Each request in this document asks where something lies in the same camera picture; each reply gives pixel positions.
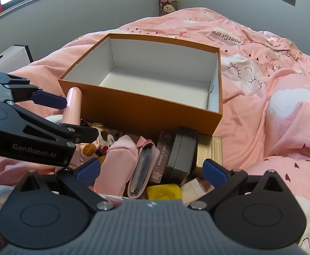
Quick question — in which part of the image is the gold box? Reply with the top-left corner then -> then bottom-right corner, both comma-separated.
195,134 -> 223,176

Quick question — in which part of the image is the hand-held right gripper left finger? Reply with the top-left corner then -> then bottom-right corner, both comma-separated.
11,158 -> 115,214

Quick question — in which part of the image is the white carton with black edge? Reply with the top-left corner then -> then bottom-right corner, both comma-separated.
0,45 -> 34,71

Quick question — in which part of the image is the dark grey box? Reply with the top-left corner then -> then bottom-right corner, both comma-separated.
166,127 -> 198,183

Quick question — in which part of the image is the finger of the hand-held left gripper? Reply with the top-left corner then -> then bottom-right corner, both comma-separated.
14,106 -> 99,145
4,78 -> 68,110

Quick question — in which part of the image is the orange cardboard box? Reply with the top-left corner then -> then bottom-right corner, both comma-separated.
58,33 -> 223,136

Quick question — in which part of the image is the dark brown printed box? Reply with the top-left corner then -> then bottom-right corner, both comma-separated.
148,130 -> 176,184

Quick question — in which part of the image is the pink handled plastic tool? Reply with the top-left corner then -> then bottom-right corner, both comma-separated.
62,87 -> 83,126

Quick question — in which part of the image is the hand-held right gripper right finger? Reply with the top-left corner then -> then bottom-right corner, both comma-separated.
188,159 -> 300,214

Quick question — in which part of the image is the small white printed box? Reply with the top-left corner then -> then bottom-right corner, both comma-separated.
181,178 -> 214,204

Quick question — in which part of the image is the pink fabric pouch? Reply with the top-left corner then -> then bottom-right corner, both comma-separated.
94,135 -> 148,198

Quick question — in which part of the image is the yellow round object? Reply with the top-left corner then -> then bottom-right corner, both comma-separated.
146,183 -> 183,200

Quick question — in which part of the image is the pink card binder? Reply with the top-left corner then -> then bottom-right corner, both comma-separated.
128,141 -> 161,198

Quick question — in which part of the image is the pink printed blanket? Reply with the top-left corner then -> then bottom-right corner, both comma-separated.
0,7 -> 310,255

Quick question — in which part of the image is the orange blue plush toy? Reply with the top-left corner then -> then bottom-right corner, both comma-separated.
82,122 -> 122,165

